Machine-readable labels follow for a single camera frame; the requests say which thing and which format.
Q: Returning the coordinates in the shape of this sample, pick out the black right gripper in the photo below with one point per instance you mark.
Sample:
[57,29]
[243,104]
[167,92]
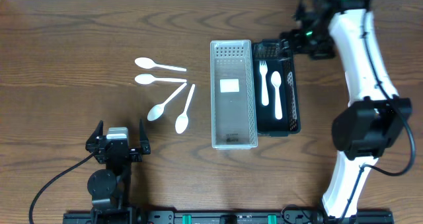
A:
[328,51]

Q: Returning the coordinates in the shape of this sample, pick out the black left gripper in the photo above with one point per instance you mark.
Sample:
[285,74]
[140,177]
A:
[117,148]

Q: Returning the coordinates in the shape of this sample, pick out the white plastic spoon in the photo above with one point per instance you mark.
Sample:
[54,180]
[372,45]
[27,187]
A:
[276,81]
[147,63]
[158,109]
[145,79]
[182,120]

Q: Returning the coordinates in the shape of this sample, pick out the white plastic fork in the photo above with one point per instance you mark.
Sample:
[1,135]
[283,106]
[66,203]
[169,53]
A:
[263,69]

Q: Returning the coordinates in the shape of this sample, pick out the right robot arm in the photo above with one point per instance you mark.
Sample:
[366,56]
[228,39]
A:
[375,115]

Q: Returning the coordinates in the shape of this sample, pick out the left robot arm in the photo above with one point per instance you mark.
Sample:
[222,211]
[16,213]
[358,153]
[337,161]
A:
[110,187]

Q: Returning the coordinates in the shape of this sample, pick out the black plastic basket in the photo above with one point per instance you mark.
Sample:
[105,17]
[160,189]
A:
[278,56]

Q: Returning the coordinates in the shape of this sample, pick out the clear plastic basket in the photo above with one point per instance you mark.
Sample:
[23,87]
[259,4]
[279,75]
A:
[233,110]

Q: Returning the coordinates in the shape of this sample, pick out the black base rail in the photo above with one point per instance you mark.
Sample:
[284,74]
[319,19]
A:
[293,216]

